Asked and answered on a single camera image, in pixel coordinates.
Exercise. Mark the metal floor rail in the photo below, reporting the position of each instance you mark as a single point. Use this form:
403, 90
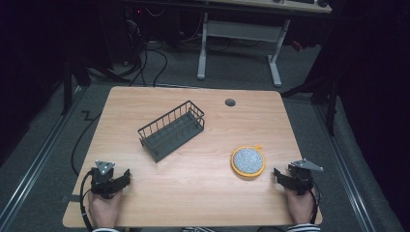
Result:
345, 167
35, 164

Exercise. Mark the round grey table grommet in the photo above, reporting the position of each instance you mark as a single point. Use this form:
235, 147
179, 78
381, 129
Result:
230, 102

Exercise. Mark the person's right hand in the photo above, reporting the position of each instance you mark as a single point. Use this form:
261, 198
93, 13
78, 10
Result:
301, 208

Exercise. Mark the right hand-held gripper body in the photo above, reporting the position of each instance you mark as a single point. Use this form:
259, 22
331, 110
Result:
303, 179

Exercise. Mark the white-framed wooden desk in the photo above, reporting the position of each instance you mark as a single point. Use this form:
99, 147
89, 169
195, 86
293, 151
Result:
241, 30

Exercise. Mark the person's left hand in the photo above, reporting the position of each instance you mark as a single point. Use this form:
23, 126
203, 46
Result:
104, 209

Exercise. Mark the person's striped clothing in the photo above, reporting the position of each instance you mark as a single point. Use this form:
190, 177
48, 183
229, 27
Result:
198, 229

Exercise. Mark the round yellow-rimmed grey scrubbing pad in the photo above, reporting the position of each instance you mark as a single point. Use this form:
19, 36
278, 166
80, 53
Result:
248, 160

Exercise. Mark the black metal stand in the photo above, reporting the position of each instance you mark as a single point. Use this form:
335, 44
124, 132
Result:
67, 87
330, 106

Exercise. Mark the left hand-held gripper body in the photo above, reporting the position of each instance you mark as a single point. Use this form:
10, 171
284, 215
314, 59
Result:
102, 180

